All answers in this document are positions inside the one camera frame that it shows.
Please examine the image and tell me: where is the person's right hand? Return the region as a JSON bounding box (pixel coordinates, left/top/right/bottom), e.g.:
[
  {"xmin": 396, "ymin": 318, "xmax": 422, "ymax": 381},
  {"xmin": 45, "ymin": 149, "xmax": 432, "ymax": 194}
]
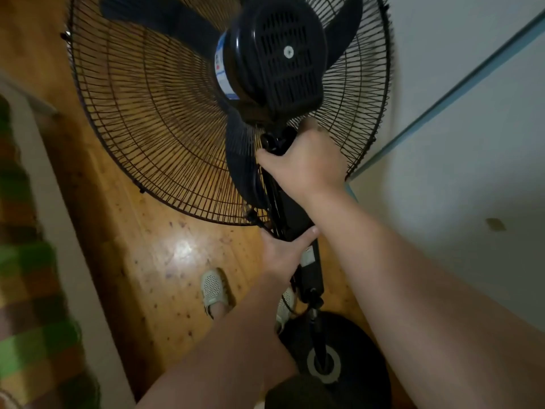
[{"xmin": 255, "ymin": 119, "xmax": 348, "ymax": 201}]

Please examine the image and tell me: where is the person's left hand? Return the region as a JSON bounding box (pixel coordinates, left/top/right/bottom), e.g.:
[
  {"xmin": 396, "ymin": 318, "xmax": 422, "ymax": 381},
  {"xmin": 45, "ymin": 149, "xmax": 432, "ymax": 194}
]
[{"xmin": 260, "ymin": 225, "xmax": 320, "ymax": 286}]

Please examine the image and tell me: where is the black fan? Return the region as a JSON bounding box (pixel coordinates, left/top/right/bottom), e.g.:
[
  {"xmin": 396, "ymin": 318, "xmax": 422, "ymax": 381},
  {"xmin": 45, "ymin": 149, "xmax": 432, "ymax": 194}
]
[{"xmin": 64, "ymin": 0, "xmax": 395, "ymax": 409}]

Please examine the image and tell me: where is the person's right forearm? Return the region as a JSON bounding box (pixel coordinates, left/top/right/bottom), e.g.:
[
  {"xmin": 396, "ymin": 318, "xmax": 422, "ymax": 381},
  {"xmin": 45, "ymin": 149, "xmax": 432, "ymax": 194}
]
[{"xmin": 304, "ymin": 178, "xmax": 545, "ymax": 409}]

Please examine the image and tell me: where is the person's left forearm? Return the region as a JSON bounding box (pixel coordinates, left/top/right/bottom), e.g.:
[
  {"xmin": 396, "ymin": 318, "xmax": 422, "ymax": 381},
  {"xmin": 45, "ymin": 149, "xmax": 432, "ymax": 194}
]
[{"xmin": 136, "ymin": 270, "xmax": 299, "ymax": 409}]

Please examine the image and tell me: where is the white perforated shoe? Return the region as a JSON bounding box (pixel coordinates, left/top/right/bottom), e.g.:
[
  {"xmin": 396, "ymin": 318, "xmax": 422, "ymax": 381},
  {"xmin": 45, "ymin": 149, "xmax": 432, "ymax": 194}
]
[
  {"xmin": 200, "ymin": 269, "xmax": 230, "ymax": 319},
  {"xmin": 274, "ymin": 287, "xmax": 297, "ymax": 335}
]

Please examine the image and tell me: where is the white wardrobe with blue trim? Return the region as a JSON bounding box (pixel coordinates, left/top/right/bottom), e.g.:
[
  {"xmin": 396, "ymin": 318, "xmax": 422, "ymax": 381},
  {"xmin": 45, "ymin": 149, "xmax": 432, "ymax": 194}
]
[{"xmin": 345, "ymin": 0, "xmax": 545, "ymax": 337}]

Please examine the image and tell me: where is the bed with plaid blanket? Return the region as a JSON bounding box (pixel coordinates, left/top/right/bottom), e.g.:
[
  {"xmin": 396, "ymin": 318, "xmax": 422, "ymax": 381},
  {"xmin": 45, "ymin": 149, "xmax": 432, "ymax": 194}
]
[{"xmin": 0, "ymin": 72, "xmax": 137, "ymax": 409}]

